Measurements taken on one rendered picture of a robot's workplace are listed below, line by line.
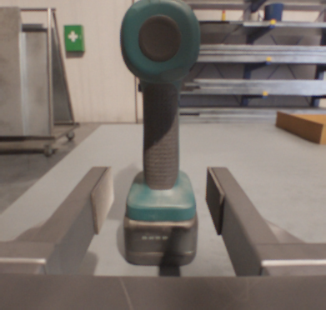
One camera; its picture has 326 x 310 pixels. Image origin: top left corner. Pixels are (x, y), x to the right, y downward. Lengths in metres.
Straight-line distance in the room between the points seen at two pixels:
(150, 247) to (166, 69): 0.16
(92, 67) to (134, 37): 4.83
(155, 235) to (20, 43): 2.87
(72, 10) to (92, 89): 1.49
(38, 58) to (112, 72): 2.24
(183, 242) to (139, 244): 0.04
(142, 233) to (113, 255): 0.05
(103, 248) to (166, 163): 0.12
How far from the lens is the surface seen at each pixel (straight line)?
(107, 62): 4.93
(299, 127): 0.87
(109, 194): 0.16
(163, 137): 0.21
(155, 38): 0.18
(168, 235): 0.22
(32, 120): 2.85
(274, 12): 4.43
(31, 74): 2.91
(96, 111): 5.03
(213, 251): 0.27
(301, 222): 0.35
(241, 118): 3.92
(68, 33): 5.04
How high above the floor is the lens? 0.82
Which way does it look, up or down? 16 degrees down
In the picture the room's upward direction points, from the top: straight up
